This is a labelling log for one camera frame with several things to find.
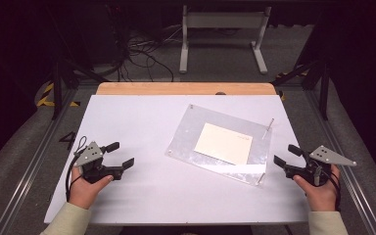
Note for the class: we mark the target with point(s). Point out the person's right hand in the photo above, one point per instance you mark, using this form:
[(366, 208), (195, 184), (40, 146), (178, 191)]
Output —
[(323, 197)]

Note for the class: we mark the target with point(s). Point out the wooden table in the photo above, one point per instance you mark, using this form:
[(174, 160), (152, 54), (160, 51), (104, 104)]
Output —
[(163, 88)]

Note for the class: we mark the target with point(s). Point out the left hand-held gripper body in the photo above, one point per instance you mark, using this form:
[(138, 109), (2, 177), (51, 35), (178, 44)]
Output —
[(89, 156)]

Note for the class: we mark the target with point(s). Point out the person's left hand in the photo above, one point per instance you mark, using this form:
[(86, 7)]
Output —
[(83, 192)]

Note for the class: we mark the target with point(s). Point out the aluminium floor rail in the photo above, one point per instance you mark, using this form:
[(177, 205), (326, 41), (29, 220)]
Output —
[(29, 173), (355, 189)]

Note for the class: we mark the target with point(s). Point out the yellow black floor tape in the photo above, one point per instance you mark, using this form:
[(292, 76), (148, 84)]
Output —
[(47, 93)]

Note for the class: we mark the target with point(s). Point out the white metal stand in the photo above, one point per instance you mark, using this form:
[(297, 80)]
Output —
[(225, 20)]

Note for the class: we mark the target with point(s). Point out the white table board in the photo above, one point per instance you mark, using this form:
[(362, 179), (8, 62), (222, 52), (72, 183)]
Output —
[(137, 124)]

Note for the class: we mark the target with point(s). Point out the clear acrylic photo frame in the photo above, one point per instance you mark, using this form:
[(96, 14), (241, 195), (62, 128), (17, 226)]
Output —
[(189, 137)]

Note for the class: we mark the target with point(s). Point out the black tripod stand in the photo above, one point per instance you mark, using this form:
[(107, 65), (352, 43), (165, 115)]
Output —
[(57, 91), (323, 94)]

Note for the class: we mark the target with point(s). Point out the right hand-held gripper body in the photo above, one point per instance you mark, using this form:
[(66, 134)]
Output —
[(329, 156)]

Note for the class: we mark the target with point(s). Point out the metal frame pin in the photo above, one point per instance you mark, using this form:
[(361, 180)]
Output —
[(260, 178)]

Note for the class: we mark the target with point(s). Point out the printed photo card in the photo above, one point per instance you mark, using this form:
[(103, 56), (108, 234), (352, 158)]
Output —
[(223, 143)]

